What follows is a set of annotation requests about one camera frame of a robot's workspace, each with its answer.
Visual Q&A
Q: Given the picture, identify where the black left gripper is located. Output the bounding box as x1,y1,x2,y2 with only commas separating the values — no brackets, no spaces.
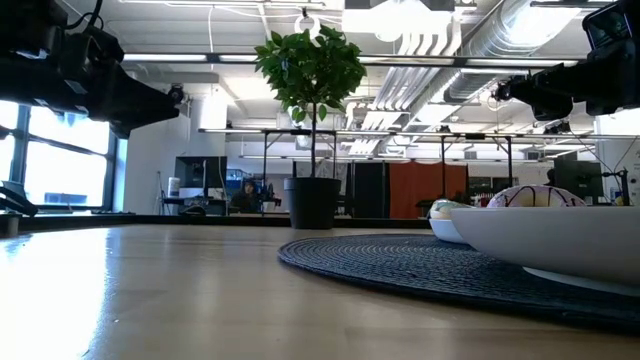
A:
0,0,181,141

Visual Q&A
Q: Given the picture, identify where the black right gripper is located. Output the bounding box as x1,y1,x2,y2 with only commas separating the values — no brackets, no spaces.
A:
510,38,640,122

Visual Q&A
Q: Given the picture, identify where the large green white donut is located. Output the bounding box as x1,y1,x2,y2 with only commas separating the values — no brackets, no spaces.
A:
428,198,475,221

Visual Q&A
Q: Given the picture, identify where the large glass window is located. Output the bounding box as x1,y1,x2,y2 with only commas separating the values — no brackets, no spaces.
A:
0,99,119,211

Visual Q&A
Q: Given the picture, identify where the large black monitor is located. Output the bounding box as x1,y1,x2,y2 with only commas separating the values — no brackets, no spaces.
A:
553,159,605,199

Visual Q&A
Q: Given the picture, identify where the black computer monitor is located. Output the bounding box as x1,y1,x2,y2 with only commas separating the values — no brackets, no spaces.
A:
174,155,229,190

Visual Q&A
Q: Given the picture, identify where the white round plate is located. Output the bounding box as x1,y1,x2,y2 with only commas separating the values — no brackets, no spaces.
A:
449,205,640,299
428,217,471,245

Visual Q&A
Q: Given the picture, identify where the orange partition panel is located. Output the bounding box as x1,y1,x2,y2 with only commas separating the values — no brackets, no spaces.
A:
389,162,470,220

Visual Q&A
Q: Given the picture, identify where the green potted plant black pot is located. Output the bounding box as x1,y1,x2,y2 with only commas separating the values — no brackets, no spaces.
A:
253,24,369,230

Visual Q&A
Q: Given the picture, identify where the black partition panel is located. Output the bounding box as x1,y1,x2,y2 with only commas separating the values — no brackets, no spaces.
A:
352,160,387,220

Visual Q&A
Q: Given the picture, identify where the dark round woven placemat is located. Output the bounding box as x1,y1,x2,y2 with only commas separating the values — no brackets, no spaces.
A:
277,233,640,334

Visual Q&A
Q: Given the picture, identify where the black ceiling camera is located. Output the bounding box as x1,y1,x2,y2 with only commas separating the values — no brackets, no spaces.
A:
491,74,516,104
165,83,186,105

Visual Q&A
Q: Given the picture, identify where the silver ventilation duct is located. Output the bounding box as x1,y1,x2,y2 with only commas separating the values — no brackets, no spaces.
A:
442,0,584,104

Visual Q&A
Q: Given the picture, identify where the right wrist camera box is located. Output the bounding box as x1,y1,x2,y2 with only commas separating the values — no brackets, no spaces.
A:
581,0,640,50

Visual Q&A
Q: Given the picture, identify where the black aluminium table frame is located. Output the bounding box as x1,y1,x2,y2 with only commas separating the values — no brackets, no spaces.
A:
0,184,434,239

